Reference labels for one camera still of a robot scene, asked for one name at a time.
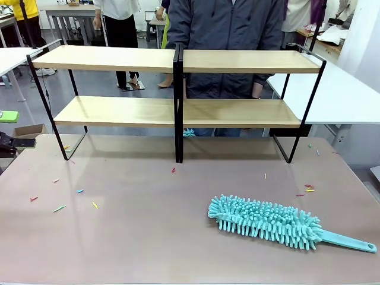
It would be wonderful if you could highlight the narrow wooden two-tier shelf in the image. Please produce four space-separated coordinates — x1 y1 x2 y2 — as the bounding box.
175 43 327 164

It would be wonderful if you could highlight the person in grey jacket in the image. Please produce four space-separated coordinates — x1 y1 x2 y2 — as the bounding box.
164 0 286 138

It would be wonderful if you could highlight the black tripod pole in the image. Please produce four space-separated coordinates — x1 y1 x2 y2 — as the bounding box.
18 0 41 50
308 0 328 53

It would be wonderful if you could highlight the table with white papers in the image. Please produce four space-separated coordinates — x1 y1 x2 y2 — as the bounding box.
296 22 353 54

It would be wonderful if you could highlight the person in green apron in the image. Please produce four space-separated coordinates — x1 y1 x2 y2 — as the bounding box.
156 5 175 88

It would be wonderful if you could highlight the flat metal floor plate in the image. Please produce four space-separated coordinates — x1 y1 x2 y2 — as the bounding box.
122 81 146 92

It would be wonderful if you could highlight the small grey-legged desk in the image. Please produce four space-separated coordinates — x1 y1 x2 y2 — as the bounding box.
145 16 167 48

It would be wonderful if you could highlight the person in black trousers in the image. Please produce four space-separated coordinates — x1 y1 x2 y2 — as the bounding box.
93 0 140 88

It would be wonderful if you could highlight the wide wooden two-tier shelf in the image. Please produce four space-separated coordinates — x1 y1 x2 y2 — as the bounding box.
26 39 182 163

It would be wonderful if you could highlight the grey-framed work desk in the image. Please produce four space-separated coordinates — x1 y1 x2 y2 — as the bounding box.
38 4 100 47

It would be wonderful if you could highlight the white sneaker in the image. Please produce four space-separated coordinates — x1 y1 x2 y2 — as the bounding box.
35 67 57 77

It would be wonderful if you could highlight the brown cardboard box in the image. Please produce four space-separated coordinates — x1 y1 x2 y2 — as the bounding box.
11 123 48 139

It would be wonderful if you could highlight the person in yellow jacket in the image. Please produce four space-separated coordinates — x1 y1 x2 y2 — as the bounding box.
0 0 40 48

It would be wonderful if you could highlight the green white flat item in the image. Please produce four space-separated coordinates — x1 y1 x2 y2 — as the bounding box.
0 111 20 124

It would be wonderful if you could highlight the black device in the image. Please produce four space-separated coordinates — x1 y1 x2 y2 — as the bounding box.
0 130 37 158

